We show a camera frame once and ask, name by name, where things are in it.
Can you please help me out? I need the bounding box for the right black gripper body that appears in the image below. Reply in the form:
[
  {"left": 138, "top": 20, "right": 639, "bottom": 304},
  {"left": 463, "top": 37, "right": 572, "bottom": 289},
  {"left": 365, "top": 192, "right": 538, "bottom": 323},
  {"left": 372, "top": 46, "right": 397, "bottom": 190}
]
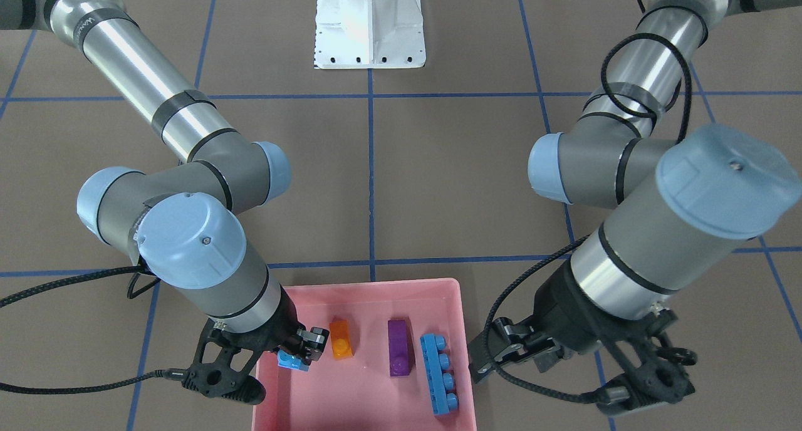
[{"left": 182, "top": 291, "right": 308, "bottom": 405}]

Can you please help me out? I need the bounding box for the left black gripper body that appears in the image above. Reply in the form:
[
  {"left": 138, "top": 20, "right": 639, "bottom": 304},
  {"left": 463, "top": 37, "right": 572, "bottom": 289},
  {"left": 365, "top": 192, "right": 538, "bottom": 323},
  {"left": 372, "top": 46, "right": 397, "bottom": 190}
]
[{"left": 482, "top": 262, "right": 697, "bottom": 416}]

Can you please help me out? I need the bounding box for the orange block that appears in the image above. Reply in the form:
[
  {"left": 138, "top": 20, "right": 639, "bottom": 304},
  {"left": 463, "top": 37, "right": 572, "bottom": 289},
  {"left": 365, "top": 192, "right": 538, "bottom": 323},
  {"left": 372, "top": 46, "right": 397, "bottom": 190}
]
[{"left": 330, "top": 319, "right": 353, "bottom": 360}]

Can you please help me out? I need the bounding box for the small blue block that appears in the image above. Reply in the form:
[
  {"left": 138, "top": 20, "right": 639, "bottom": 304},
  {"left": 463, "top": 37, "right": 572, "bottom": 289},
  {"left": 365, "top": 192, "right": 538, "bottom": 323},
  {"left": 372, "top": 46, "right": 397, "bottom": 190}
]
[{"left": 277, "top": 350, "right": 310, "bottom": 372}]

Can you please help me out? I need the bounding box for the long blue studded block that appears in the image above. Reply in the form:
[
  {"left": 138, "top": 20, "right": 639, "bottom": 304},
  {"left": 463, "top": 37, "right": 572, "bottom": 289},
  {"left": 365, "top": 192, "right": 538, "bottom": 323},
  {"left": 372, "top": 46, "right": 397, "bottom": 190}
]
[{"left": 419, "top": 333, "right": 459, "bottom": 416}]

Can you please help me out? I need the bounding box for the purple block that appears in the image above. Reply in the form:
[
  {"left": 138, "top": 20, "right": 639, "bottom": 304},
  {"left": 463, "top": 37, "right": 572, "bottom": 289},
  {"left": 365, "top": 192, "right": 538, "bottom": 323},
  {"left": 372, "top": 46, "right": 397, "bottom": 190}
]
[{"left": 387, "top": 318, "right": 414, "bottom": 378}]

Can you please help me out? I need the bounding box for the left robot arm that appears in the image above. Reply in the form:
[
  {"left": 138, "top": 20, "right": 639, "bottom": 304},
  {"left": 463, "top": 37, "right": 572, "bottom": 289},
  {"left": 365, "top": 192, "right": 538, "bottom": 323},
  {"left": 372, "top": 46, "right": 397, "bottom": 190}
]
[{"left": 469, "top": 0, "right": 800, "bottom": 417}]

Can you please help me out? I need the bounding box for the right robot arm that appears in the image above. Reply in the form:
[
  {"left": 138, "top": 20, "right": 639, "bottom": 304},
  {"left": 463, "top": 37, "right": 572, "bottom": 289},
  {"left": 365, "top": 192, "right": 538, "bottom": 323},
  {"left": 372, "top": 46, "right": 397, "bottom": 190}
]
[{"left": 2, "top": 0, "right": 328, "bottom": 405}]

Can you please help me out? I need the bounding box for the pink plastic box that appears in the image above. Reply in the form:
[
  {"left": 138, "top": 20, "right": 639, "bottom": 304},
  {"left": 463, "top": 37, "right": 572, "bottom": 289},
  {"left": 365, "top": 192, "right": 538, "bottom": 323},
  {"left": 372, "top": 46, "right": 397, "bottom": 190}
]
[{"left": 252, "top": 279, "right": 477, "bottom": 430}]

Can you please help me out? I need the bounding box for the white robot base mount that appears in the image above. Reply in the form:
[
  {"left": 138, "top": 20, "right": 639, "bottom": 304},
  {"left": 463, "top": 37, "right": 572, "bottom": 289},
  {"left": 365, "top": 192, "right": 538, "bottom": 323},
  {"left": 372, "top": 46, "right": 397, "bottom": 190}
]
[{"left": 313, "top": 0, "right": 427, "bottom": 70}]

